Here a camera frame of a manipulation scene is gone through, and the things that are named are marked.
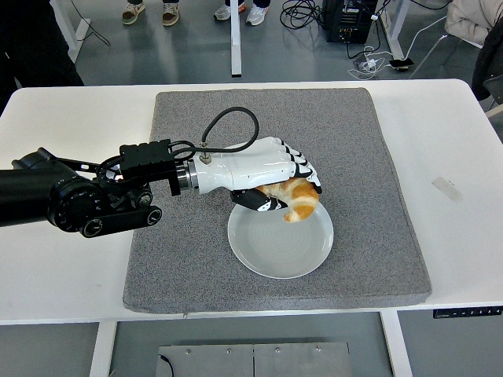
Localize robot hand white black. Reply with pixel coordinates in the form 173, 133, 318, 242
191, 136, 324, 213

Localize croissant bread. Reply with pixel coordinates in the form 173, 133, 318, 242
257, 178, 320, 224

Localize light grey round plate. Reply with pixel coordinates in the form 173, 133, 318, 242
227, 196, 335, 280

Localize grey metal plate with screws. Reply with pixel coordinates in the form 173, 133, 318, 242
156, 341, 351, 377

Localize grey speckled mat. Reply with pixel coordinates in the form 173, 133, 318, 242
122, 87, 433, 315

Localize white background table leg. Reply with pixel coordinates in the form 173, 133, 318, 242
229, 0, 243, 78

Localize person's white sneaker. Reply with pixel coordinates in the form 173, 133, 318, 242
245, 3, 270, 27
213, 2, 247, 21

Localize person's brown shoe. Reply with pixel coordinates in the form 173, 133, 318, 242
121, 1, 146, 26
161, 2, 181, 27

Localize black computer case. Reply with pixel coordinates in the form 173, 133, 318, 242
321, 0, 379, 45

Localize black smartphone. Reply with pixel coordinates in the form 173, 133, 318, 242
388, 57, 415, 73

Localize white desk leg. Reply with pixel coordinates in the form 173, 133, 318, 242
376, 0, 405, 60

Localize clear tape strip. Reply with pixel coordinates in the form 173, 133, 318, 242
431, 176, 464, 204

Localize white table foot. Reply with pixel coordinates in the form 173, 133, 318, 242
50, 0, 92, 64

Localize person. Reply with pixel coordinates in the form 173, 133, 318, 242
0, 0, 85, 104

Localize black table control panel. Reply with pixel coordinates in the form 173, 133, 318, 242
432, 306, 503, 320

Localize black jacket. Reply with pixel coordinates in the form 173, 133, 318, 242
471, 17, 503, 103

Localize beige jacket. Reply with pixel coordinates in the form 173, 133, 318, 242
444, 0, 503, 44

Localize white charger cable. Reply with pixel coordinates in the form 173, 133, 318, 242
347, 45, 394, 82

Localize black floor cables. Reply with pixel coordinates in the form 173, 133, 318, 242
279, 0, 327, 31

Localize white chair frame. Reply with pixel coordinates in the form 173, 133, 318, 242
408, 33, 484, 79

